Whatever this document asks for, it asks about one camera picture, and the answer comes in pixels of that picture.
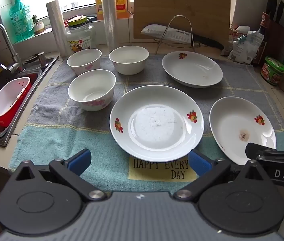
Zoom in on white plate small brown speck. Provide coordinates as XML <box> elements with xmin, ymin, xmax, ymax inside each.
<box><xmin>162</xmin><ymin>51</ymin><xmax>223</xmax><ymax>88</ymax></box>

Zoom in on bamboo cutting board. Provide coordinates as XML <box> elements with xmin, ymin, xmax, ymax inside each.
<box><xmin>133</xmin><ymin>0</ymin><xmax>231</xmax><ymax>49</ymax></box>

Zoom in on metal faucet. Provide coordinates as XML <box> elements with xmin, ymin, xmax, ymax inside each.
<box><xmin>0</xmin><ymin>23</ymin><xmax>23</xmax><ymax>73</ymax></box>

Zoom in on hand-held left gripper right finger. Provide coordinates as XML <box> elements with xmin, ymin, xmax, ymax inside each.
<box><xmin>173</xmin><ymin>149</ymin><xmax>269</xmax><ymax>202</ymax></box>

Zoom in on small potted plant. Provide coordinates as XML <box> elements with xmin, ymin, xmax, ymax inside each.
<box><xmin>32</xmin><ymin>15</ymin><xmax>46</xmax><ymax>35</ymax></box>

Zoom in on dark soy sauce bottle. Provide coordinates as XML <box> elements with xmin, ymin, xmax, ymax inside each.
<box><xmin>253</xmin><ymin>12</ymin><xmax>270</xmax><ymax>67</ymax></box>

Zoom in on white plate two fruit prints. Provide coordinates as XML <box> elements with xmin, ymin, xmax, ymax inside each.
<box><xmin>109</xmin><ymin>85</ymin><xmax>204</xmax><ymax>163</ymax></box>

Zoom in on short cling film roll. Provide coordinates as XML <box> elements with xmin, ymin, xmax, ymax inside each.
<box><xmin>46</xmin><ymin>0</ymin><xmax>72</xmax><ymax>58</ymax></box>

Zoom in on green detergent bottle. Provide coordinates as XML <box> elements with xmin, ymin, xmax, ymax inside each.
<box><xmin>9</xmin><ymin>0</ymin><xmax>34</xmax><ymax>43</ymax></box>

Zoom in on grey and teal towel mat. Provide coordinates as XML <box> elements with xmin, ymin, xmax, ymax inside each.
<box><xmin>8</xmin><ymin>53</ymin><xmax>284</xmax><ymax>194</ymax></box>

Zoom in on tall cling film roll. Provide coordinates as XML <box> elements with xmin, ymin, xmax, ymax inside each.
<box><xmin>99</xmin><ymin>0</ymin><xmax>118</xmax><ymax>52</ymax></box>

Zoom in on glass jar yellow green lid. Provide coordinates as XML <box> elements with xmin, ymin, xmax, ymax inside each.
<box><xmin>65</xmin><ymin>16</ymin><xmax>96</xmax><ymax>56</ymax></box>

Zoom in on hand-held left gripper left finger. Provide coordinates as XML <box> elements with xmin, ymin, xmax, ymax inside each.
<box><xmin>14</xmin><ymin>149</ymin><xmax>107</xmax><ymax>202</ymax></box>

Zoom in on white blue printed bag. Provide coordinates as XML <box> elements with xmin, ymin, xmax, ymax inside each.
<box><xmin>232</xmin><ymin>31</ymin><xmax>266</xmax><ymax>64</ymax></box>

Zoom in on green lid sauce jar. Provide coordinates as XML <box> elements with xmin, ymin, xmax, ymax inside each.
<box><xmin>260</xmin><ymin>56</ymin><xmax>284</xmax><ymax>86</ymax></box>

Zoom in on black handled kitchen knife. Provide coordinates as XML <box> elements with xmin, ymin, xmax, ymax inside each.
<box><xmin>140</xmin><ymin>24</ymin><xmax>224</xmax><ymax>51</ymax></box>

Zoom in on red white printed bag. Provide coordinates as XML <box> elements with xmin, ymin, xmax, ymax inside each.
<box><xmin>228</xmin><ymin>26</ymin><xmax>251</xmax><ymax>44</ymax></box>

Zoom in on plain white bowl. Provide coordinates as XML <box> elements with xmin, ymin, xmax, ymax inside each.
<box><xmin>109</xmin><ymin>46</ymin><xmax>149</xmax><ymax>75</ymax></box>

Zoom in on red plastic basin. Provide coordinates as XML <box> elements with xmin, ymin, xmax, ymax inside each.
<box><xmin>0</xmin><ymin>73</ymin><xmax>39</xmax><ymax>133</ymax></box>

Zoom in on white strainer basket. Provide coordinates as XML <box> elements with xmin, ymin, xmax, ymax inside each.
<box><xmin>0</xmin><ymin>77</ymin><xmax>31</xmax><ymax>127</ymax></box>

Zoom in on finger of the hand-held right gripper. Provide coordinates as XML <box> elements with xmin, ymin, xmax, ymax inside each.
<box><xmin>246</xmin><ymin>143</ymin><xmax>278</xmax><ymax>159</ymax></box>

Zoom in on white plate brown stain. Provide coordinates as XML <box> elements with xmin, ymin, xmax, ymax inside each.
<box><xmin>209</xmin><ymin>97</ymin><xmax>277</xmax><ymax>165</ymax></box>

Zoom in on white bowl pink flowers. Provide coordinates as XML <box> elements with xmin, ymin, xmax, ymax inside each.
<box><xmin>68</xmin><ymin>69</ymin><xmax>116</xmax><ymax>111</ymax></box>
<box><xmin>67</xmin><ymin>48</ymin><xmax>102</xmax><ymax>76</ymax></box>

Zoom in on dark red knife block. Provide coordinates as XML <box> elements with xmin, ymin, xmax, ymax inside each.
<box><xmin>260</xmin><ymin>12</ymin><xmax>284</xmax><ymax>66</ymax></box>

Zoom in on metal wire knife rack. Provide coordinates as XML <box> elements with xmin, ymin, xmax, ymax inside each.
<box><xmin>154</xmin><ymin>15</ymin><xmax>201</xmax><ymax>54</ymax></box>

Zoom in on orange oil bottle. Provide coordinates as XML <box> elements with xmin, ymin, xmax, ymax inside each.
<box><xmin>95</xmin><ymin>0</ymin><xmax>128</xmax><ymax>20</ymax></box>

